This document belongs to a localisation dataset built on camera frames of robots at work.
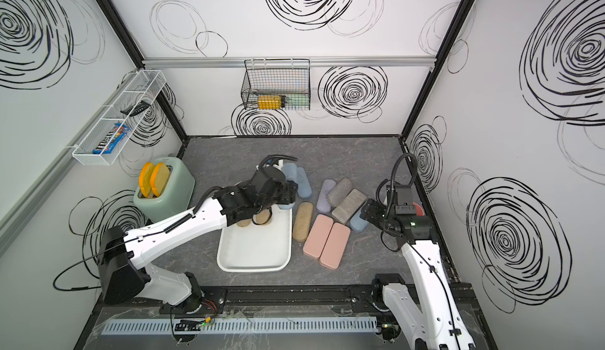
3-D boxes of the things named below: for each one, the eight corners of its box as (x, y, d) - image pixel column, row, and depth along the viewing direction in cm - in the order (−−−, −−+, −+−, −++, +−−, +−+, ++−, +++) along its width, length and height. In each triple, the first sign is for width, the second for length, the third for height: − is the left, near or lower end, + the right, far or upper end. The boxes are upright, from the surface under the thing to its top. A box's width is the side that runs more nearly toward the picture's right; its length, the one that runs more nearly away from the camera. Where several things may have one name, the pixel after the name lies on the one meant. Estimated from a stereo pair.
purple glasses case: (315, 210, 94) (315, 207, 93) (322, 180, 104) (323, 177, 102) (330, 213, 93) (330, 210, 92) (336, 183, 103) (336, 180, 101)
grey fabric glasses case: (323, 203, 98) (324, 197, 93) (342, 180, 105) (344, 173, 101) (335, 211, 95) (336, 205, 91) (354, 187, 103) (356, 180, 99)
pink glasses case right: (318, 263, 83) (318, 261, 81) (333, 224, 93) (333, 220, 90) (338, 272, 81) (339, 270, 79) (350, 231, 91) (352, 227, 88)
